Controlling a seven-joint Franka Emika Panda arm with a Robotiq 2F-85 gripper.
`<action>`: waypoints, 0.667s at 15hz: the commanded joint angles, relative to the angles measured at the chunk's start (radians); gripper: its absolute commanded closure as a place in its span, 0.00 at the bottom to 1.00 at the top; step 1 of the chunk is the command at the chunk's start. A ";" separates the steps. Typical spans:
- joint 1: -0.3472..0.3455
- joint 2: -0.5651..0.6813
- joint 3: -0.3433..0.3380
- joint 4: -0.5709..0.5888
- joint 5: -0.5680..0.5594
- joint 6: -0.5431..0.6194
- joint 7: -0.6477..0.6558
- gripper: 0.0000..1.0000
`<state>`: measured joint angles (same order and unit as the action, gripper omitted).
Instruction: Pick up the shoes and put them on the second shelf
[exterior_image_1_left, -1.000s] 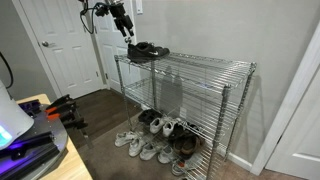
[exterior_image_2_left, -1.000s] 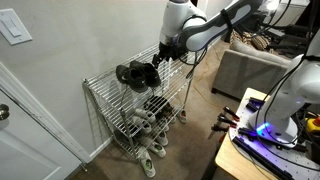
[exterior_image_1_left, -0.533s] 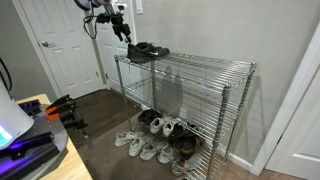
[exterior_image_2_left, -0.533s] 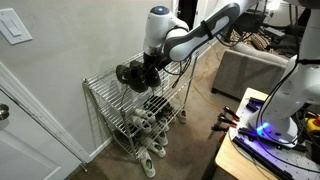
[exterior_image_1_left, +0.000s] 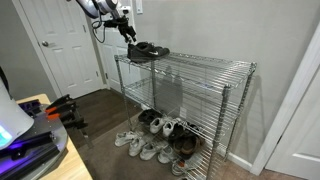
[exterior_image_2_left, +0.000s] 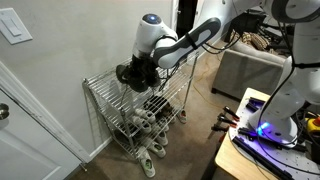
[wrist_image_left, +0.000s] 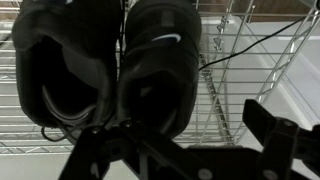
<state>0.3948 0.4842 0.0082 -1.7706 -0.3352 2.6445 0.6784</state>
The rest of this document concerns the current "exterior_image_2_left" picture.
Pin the black slip-on shoe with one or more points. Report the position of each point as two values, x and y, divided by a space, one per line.
153 101

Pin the white panel door with deadbolt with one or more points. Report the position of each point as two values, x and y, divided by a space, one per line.
33 150

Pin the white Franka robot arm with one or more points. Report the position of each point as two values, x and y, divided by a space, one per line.
200 35

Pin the white baseboard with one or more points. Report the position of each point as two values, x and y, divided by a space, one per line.
100 149

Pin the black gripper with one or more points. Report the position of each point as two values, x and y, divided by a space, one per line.
143 66

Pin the long black aluminium rail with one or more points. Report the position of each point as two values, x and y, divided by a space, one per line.
256 155

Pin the red yellow emergency stop button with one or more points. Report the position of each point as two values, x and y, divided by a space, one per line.
315 125

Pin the small black bracket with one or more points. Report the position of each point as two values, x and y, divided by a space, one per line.
257 100
252 106

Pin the white sneaker green insole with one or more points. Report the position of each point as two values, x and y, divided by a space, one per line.
146 165

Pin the black sneaker with white swoosh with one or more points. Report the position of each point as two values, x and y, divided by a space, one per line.
133 83

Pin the white door frame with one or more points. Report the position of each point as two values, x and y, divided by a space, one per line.
43 123

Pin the white sneaker orange insole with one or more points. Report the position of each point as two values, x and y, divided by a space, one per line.
182 116

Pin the grey sofa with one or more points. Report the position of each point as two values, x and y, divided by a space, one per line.
246 73

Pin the patterned brown throw pillow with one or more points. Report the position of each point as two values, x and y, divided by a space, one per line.
256 41

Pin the black equipment case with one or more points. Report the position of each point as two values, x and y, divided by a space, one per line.
246 23

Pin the brown leather shoe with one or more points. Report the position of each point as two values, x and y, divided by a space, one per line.
165 110

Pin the short black aluminium rail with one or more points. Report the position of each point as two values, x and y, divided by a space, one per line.
248 132

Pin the white light switch plate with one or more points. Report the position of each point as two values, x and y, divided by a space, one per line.
13 26

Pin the grey round base plate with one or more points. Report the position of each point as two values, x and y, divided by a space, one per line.
300 156

